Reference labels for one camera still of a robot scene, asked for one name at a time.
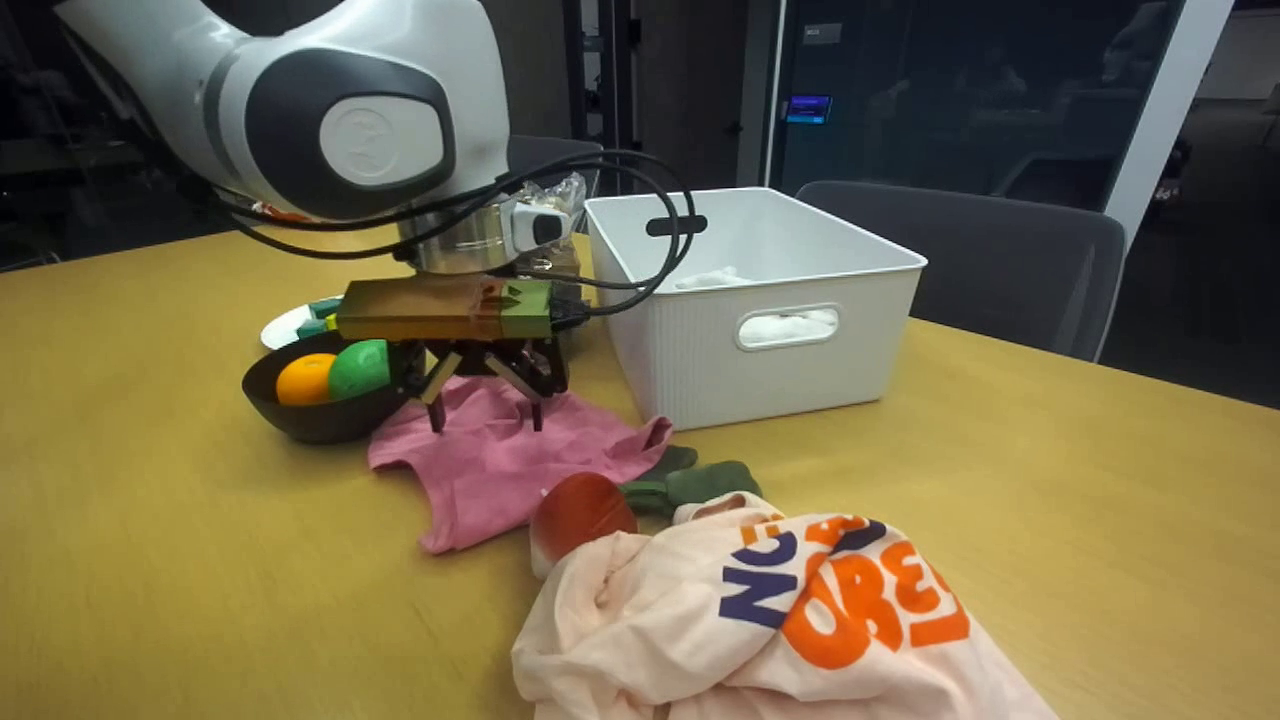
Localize black bowl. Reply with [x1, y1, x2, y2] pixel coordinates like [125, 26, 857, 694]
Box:
[241, 331, 432, 449]

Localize orange toy fruit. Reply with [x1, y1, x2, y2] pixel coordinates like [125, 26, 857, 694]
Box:
[273, 350, 341, 412]

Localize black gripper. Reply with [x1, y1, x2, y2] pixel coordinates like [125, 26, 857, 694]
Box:
[397, 331, 571, 438]

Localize white round plate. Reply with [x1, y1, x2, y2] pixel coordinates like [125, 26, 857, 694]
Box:
[255, 296, 342, 355]

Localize pink shirt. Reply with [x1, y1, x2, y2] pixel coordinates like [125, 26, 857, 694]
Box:
[362, 372, 674, 559]

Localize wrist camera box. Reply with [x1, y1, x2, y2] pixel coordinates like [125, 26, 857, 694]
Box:
[332, 272, 560, 350]

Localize white plastic basket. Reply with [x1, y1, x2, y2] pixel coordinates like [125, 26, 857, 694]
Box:
[580, 183, 930, 438]

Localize white glass wall post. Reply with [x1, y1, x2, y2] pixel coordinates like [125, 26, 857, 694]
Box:
[1093, 0, 1238, 369]

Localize dark green sock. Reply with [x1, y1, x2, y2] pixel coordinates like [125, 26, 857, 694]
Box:
[618, 445, 765, 525]

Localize peach shirt with orange print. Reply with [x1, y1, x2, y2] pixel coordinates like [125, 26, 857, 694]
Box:
[508, 490, 1069, 720]

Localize green toy apple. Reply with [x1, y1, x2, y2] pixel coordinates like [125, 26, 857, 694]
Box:
[327, 337, 399, 406]

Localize blue lit display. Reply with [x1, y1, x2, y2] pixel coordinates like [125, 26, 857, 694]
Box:
[779, 89, 837, 132]

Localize grey office chair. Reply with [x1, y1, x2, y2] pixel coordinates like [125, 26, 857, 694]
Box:
[797, 177, 1133, 369]

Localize red round ball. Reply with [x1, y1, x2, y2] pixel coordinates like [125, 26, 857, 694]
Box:
[529, 470, 642, 563]

